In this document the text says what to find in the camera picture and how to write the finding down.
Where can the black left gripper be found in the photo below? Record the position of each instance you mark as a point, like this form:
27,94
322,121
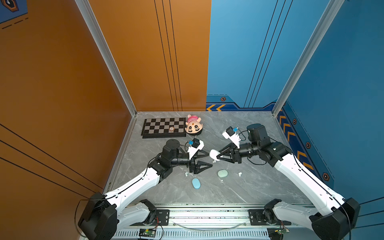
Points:
192,165

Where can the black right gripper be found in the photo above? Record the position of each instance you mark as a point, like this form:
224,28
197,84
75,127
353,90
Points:
234,153

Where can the white earbud charging case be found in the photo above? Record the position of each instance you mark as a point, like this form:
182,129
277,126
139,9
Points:
214,155

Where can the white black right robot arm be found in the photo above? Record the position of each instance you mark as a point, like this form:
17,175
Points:
333,216

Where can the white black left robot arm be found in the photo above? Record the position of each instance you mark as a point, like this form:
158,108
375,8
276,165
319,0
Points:
105,214

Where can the mint green charging case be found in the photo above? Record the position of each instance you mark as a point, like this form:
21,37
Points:
222,173

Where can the light blue charging case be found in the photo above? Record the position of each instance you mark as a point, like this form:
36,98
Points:
196,183

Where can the pink plush doll head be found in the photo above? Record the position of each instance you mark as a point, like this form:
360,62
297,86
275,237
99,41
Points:
193,125

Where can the black folding chess board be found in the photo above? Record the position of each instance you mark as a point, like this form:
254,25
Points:
159,128

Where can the green circuit board left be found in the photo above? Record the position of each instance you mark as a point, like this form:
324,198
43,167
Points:
147,233

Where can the green circuit board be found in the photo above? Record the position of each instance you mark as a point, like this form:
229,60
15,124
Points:
147,233
281,231

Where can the green circuit board right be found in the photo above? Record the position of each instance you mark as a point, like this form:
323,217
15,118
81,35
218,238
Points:
281,231

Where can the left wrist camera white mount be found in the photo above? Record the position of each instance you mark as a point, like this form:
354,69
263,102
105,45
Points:
195,146

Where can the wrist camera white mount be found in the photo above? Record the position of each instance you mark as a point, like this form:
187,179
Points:
195,146
233,135

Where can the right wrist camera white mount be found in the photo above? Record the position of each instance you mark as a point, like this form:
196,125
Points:
233,135

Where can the aluminium corner post right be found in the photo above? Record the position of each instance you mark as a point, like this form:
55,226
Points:
318,34

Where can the aluminium corner post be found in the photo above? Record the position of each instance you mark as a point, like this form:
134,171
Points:
318,34
104,49

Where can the aluminium corner post left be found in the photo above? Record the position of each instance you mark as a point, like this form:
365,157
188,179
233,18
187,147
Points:
104,49

